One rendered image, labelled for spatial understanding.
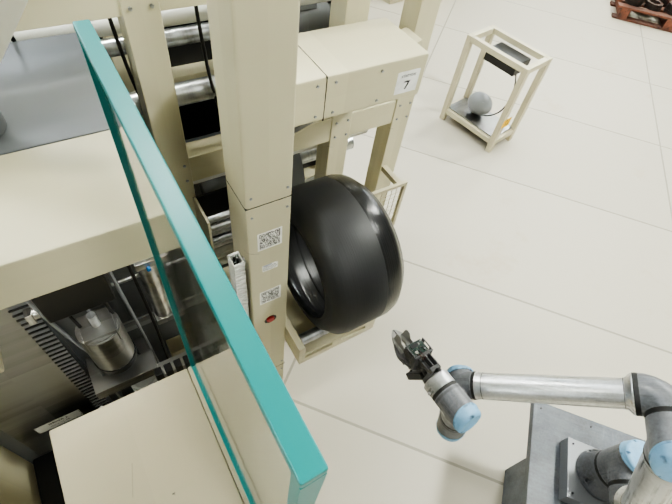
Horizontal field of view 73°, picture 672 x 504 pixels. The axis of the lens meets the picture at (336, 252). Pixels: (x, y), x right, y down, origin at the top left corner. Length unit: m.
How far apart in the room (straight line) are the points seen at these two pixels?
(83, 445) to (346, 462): 1.53
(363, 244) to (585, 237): 2.80
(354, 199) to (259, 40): 0.73
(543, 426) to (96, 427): 1.73
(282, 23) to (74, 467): 1.09
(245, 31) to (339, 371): 2.16
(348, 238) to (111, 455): 0.85
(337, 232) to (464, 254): 2.10
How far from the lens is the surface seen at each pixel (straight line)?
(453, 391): 1.45
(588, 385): 1.53
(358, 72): 1.44
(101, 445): 1.34
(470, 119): 4.43
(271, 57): 0.93
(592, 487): 2.18
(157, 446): 1.31
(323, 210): 1.44
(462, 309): 3.14
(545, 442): 2.26
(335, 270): 1.40
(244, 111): 0.96
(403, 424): 2.70
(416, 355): 1.47
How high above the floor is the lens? 2.50
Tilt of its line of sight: 52 degrees down
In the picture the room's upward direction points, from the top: 10 degrees clockwise
